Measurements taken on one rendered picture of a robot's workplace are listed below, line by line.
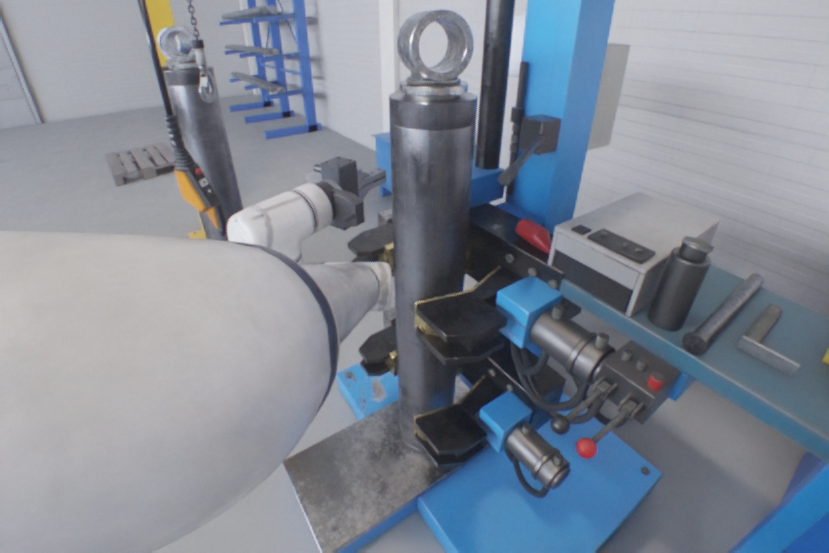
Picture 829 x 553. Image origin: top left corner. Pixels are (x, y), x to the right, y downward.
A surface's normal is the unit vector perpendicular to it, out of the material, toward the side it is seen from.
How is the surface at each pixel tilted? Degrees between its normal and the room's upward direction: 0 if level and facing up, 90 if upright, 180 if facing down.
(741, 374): 0
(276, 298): 52
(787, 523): 90
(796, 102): 90
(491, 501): 0
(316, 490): 0
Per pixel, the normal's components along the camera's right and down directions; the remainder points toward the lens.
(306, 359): 0.97, -0.18
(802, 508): -0.83, 0.28
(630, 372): 0.00, -0.87
